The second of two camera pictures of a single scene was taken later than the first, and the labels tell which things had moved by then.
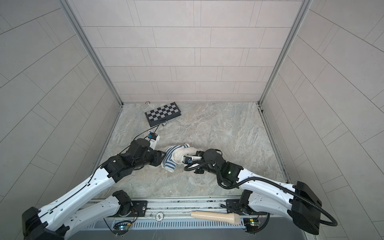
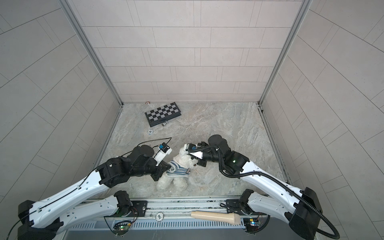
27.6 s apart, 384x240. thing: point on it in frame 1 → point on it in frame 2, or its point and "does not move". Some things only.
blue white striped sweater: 169,163 → 176,170
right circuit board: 251,224 does not move
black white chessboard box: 163,114 does not move
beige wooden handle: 233,218 does not move
